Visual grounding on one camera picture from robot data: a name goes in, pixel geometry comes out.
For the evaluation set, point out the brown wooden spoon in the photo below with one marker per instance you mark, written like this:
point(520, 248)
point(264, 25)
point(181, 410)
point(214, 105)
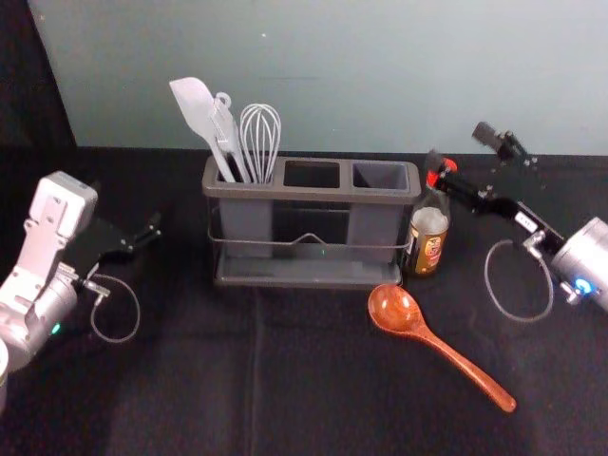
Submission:
point(394, 309)

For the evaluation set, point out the black table cloth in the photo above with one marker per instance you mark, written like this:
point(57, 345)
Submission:
point(266, 380)

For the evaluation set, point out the black hanging cloth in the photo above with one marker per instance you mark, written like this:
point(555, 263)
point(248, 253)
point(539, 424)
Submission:
point(24, 85)

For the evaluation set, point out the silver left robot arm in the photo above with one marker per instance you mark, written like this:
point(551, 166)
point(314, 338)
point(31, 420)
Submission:
point(45, 228)

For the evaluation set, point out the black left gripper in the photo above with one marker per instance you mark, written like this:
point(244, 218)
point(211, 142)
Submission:
point(97, 242)

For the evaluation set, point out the grey utensil rack steel bars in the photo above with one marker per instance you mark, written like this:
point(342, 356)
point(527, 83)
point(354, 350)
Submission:
point(311, 192)

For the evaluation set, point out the grey plastic rack insert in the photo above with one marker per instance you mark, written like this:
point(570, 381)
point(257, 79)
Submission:
point(244, 223)
point(377, 218)

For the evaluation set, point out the grey silicone spatula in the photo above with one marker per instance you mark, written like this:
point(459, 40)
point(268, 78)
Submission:
point(197, 107)

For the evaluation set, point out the brown sauce bottle red cap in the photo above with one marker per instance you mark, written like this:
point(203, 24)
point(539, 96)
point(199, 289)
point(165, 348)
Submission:
point(427, 237)

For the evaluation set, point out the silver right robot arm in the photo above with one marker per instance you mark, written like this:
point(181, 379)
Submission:
point(586, 261)

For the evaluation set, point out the grey rack drip tray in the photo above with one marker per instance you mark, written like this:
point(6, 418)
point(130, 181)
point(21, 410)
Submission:
point(304, 273)

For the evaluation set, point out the grey kitchen peeler tool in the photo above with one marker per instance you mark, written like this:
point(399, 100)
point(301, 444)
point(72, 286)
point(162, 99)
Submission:
point(228, 128)

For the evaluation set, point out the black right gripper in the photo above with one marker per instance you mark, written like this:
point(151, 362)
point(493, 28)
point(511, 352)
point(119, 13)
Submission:
point(522, 221)

